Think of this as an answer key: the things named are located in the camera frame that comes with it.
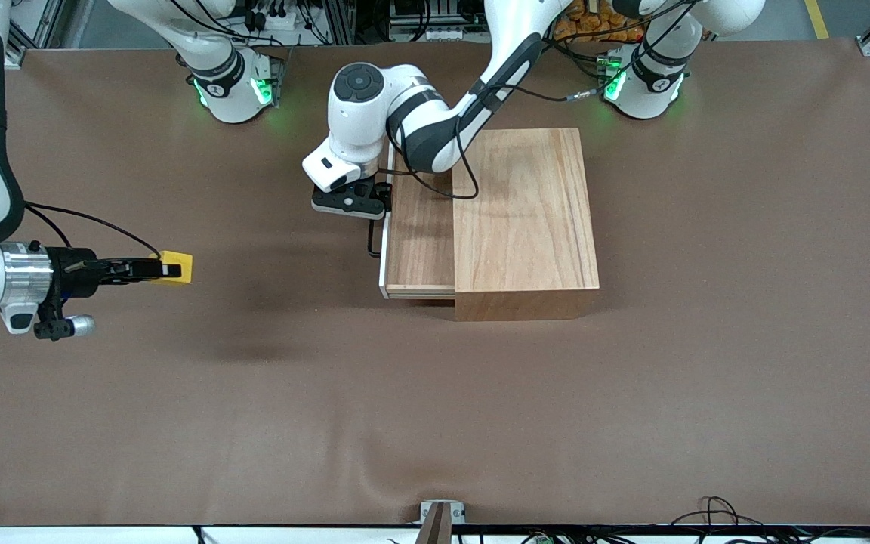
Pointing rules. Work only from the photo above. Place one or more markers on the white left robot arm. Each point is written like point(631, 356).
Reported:
point(359, 113)

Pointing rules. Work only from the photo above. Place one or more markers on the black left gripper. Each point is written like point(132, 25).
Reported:
point(380, 191)

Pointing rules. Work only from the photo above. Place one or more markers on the orange objects pile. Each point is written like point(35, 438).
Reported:
point(593, 30)

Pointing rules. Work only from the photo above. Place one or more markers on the yellow block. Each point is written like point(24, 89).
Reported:
point(184, 261)

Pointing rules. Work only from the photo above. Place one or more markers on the wooden drawer with white front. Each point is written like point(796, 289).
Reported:
point(420, 242)

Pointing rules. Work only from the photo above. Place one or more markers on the brown table cover sheet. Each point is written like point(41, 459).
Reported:
point(254, 393)

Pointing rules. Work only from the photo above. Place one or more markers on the white power strip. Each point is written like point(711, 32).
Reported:
point(442, 35)

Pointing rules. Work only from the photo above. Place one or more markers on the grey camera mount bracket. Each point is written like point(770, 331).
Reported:
point(442, 521)

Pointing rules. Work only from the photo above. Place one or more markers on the wooden cabinet box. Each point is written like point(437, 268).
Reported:
point(533, 227)

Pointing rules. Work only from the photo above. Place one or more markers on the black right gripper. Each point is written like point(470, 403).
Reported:
point(75, 273)

